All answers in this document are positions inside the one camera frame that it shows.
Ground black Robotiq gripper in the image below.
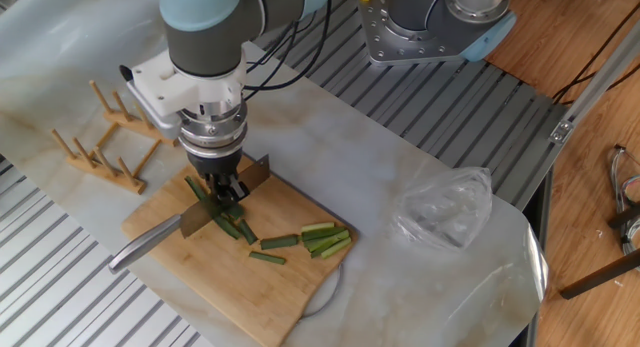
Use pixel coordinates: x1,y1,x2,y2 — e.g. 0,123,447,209
187,149,250,211

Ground steel cleaver knife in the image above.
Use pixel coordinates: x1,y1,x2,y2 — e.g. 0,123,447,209
108,154,271,275

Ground clear plastic bag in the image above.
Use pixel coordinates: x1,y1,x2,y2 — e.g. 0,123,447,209
392,166,495,252

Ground long green garlic stalk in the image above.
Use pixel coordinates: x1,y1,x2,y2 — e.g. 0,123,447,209
183,175,224,216

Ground pale green garlic piece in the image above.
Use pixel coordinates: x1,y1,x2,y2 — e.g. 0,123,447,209
319,237,353,260
300,221,336,234

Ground dark green garlic piece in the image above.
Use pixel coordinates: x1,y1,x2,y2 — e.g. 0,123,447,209
303,230,351,252
301,226,348,242
309,239,342,260

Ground bamboo cutting board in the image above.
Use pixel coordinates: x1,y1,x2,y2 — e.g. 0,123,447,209
121,154,359,347

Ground wooden peg rack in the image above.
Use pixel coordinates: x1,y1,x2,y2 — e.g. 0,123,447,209
50,79,180,196

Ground marble pattern table mat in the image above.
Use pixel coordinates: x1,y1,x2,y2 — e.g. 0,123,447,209
0,0,550,347

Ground dark wooden bar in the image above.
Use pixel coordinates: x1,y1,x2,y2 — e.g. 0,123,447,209
558,246,640,301

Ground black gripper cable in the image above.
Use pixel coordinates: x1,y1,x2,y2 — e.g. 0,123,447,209
243,0,334,102
118,21,301,88

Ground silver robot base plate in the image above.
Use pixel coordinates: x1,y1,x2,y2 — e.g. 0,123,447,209
357,0,481,67

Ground aluminium frame beam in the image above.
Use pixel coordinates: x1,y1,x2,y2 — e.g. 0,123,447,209
514,16,640,211

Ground black cables on wood floor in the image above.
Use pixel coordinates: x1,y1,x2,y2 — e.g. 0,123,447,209
552,1,640,106

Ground coloured wire bundle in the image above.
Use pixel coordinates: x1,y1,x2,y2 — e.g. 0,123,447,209
609,144,640,258

